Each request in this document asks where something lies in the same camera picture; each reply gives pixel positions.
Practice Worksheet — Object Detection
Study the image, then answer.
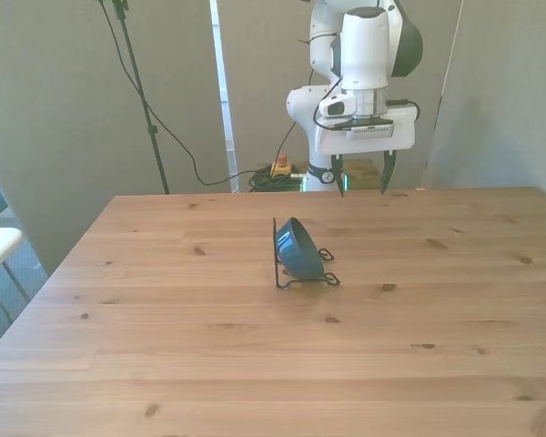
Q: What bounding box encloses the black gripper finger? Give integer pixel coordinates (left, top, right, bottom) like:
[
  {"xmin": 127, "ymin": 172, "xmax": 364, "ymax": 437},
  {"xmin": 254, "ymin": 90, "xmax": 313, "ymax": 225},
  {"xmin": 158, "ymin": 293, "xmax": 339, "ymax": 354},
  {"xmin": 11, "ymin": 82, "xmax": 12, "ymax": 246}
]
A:
[
  {"xmin": 380, "ymin": 151, "xmax": 398, "ymax": 197},
  {"xmin": 330, "ymin": 154, "xmax": 347, "ymax": 198}
]

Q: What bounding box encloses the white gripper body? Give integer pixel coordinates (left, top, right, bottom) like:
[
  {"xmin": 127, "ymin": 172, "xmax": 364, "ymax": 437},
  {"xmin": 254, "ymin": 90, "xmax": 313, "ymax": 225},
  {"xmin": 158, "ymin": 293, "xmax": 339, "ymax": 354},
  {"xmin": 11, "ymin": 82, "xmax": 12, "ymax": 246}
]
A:
[{"xmin": 314, "ymin": 103, "xmax": 416, "ymax": 157}]

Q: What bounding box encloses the blue bowl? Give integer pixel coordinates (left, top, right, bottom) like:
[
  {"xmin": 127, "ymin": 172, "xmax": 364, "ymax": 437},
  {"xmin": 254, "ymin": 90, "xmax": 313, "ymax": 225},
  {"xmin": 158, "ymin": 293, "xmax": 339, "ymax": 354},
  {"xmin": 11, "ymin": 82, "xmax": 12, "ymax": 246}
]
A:
[{"xmin": 275, "ymin": 217, "xmax": 326, "ymax": 281}]

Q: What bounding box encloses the yellow emergency stop button box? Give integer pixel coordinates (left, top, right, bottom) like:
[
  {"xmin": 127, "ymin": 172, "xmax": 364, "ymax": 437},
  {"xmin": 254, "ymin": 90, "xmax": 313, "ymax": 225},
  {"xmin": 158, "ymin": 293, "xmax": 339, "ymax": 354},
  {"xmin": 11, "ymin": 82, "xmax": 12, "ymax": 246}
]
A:
[{"xmin": 269, "ymin": 154, "xmax": 294, "ymax": 179}]

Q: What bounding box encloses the black tripod stand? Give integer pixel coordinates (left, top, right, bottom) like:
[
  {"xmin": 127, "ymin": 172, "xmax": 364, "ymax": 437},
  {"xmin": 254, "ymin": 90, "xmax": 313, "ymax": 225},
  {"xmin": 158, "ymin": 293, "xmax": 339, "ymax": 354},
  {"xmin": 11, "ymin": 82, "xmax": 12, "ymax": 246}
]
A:
[{"xmin": 98, "ymin": 0, "xmax": 171, "ymax": 196}]

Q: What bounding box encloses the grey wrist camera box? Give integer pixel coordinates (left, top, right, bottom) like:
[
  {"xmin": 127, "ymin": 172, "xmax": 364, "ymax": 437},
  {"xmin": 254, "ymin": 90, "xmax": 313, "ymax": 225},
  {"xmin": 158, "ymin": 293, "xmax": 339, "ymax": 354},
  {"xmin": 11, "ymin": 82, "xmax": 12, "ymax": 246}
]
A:
[{"xmin": 344, "ymin": 117, "xmax": 396, "ymax": 141}]

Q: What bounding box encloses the coiled black cable bundle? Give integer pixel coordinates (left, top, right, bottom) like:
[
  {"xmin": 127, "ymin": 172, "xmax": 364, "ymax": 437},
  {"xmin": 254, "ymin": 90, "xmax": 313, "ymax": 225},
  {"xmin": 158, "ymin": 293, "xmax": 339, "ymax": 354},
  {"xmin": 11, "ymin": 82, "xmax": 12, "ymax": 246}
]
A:
[{"xmin": 247, "ymin": 168, "xmax": 307, "ymax": 193}]

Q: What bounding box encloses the thin white cord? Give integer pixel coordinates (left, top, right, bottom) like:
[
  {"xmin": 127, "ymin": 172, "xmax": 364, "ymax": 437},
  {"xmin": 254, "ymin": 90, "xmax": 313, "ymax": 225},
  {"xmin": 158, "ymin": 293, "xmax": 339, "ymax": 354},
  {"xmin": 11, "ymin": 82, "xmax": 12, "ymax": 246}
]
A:
[{"xmin": 424, "ymin": 0, "xmax": 466, "ymax": 188}]

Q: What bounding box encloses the black wire dish rack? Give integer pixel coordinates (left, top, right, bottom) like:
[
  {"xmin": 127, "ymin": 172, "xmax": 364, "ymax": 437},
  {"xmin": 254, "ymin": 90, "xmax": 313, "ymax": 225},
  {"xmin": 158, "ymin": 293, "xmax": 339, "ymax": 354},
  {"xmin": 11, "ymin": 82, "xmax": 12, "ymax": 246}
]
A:
[{"xmin": 271, "ymin": 217, "xmax": 341, "ymax": 290}]

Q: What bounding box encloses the long black hanging cable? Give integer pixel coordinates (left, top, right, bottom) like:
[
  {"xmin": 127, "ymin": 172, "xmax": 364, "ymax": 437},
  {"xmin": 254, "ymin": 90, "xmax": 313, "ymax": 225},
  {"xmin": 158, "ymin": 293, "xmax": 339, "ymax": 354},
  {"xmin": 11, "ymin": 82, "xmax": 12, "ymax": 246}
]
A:
[{"xmin": 98, "ymin": 0, "xmax": 261, "ymax": 188}]

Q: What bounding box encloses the white vertical frame strip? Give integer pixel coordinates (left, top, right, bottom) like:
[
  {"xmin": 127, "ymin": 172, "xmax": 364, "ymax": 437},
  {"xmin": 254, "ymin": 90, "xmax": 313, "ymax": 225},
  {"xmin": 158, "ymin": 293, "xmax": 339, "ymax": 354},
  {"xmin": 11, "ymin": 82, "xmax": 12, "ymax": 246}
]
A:
[{"xmin": 208, "ymin": 0, "xmax": 240, "ymax": 195}]

